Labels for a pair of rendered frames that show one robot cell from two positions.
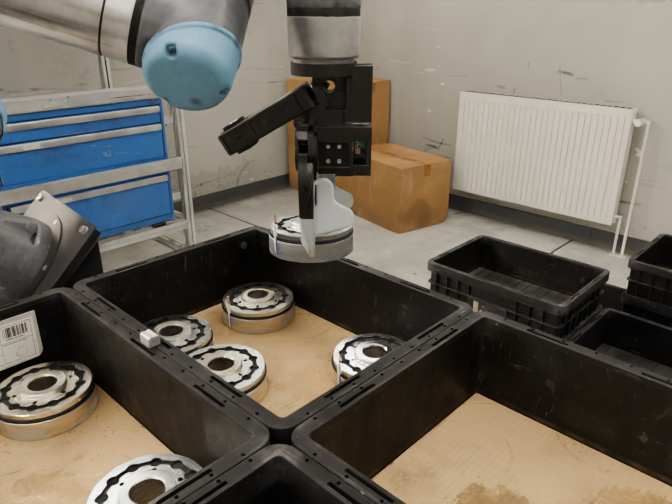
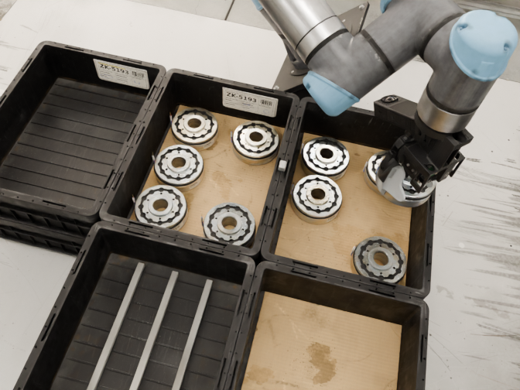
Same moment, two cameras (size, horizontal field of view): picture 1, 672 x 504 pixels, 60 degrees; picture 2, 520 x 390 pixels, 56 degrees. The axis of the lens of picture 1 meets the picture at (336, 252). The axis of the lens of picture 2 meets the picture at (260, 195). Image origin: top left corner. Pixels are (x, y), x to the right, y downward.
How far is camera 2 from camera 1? 55 cm
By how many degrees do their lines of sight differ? 52
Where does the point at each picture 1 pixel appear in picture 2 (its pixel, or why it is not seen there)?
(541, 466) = (362, 377)
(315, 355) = (373, 227)
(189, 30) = (322, 83)
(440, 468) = (329, 328)
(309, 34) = (423, 104)
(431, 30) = not seen: outside the picture
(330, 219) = (393, 189)
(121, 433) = (261, 184)
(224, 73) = (329, 111)
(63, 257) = not seen: hidden behind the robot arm
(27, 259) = not seen: hidden behind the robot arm
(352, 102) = (436, 151)
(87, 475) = (234, 191)
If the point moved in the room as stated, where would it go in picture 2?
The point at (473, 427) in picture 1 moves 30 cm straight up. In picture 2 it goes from (370, 333) to (426, 266)
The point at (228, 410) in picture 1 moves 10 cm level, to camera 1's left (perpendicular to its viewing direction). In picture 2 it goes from (260, 229) to (233, 188)
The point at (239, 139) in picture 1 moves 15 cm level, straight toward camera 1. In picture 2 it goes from (379, 112) to (313, 158)
